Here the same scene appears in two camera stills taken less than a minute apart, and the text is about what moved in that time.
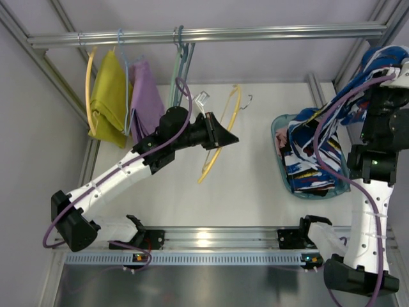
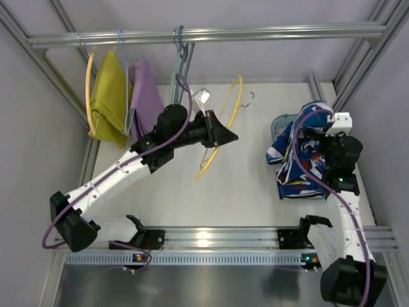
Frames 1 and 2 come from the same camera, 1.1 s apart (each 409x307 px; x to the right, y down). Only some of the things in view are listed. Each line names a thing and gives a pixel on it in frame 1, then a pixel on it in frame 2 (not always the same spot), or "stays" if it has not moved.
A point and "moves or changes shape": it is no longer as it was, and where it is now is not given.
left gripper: (210, 133) stays
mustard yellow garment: (111, 99) stays
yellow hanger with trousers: (210, 167) → (239, 103)
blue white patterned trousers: (303, 171) moves or changes shape
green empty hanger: (174, 71) stays
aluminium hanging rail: (208, 36) stays
